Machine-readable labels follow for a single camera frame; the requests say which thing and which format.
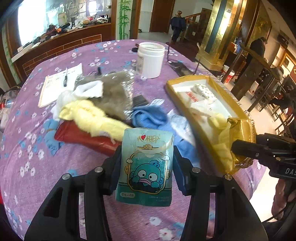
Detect small floral tissue pack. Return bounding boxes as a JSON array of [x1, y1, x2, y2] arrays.
[[193, 84, 218, 102]]

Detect red packet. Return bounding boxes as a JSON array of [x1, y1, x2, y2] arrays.
[[54, 120, 123, 156]]

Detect person's right forearm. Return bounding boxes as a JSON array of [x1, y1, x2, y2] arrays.
[[272, 178, 293, 220]]

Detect white paper notebook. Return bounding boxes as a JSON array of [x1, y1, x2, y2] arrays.
[[38, 62, 83, 108]]

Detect wooden counter with clutter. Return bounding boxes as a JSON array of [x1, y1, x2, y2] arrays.
[[11, 22, 116, 77]]

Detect wooden stair railing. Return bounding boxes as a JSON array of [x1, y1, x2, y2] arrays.
[[231, 43, 278, 100]]

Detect grey cloth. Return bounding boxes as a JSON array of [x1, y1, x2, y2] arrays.
[[74, 71, 136, 121]]

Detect yellow box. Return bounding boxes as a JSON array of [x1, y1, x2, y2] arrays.
[[165, 75, 257, 175]]

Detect wooden door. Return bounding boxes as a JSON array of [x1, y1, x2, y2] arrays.
[[149, 0, 175, 33]]

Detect golden pillar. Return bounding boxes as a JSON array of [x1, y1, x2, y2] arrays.
[[195, 0, 243, 70]]

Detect purple floral tablecloth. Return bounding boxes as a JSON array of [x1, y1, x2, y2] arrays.
[[0, 39, 262, 241]]

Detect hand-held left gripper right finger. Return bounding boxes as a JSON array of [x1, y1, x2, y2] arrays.
[[173, 145, 269, 241]]

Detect pale blue white towel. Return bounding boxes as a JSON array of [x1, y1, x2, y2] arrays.
[[168, 110, 199, 149]]

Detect white plastic jar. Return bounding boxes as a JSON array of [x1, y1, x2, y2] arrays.
[[137, 42, 166, 79]]

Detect bamboo wall painting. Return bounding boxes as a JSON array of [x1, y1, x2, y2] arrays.
[[118, 0, 130, 40]]

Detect teal tissue pack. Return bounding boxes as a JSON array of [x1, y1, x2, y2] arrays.
[[115, 127, 174, 207]]

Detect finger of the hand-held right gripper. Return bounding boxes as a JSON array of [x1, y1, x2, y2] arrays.
[[255, 133, 296, 151], [231, 138, 285, 162]]

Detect red white bucket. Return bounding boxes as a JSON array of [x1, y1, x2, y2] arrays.
[[222, 65, 235, 83]]

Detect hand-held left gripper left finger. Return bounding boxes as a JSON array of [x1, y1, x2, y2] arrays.
[[24, 146, 122, 241]]

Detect black wallet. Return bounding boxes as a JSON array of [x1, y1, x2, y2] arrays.
[[170, 61, 192, 76]]

